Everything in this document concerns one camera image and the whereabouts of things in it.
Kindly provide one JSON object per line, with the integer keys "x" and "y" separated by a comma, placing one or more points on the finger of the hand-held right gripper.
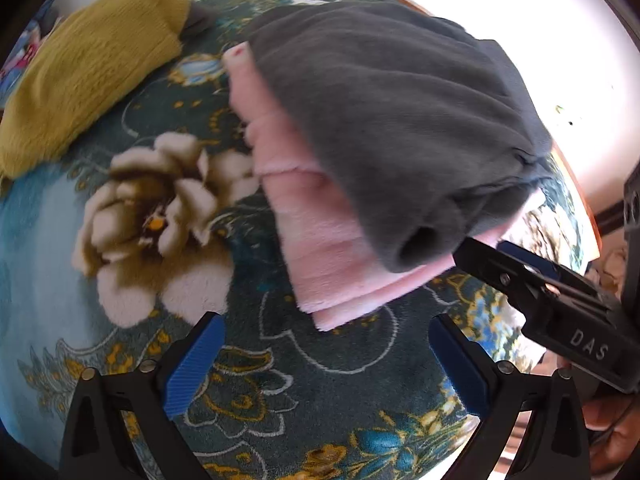
{"x": 485, "y": 260}
{"x": 530, "y": 259}

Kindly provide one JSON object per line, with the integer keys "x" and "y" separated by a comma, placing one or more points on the floral folded quilt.
{"x": 25, "y": 50}

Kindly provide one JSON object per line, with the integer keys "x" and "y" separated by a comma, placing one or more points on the pink fleece garment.
{"x": 320, "y": 240}

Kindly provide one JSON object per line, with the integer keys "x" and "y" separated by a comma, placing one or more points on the person's right hand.
{"x": 617, "y": 440}

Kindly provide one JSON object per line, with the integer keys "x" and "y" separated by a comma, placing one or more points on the teal floral blanket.
{"x": 260, "y": 360}

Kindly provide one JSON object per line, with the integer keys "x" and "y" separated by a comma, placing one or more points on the mustard knitted sweater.
{"x": 85, "y": 70}

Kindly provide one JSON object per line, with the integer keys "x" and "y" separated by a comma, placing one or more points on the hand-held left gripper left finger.
{"x": 192, "y": 365}

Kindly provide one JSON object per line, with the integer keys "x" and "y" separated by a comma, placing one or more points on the grey knitted sweater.
{"x": 390, "y": 125}

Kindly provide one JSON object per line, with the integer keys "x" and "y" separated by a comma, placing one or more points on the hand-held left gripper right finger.
{"x": 460, "y": 365}

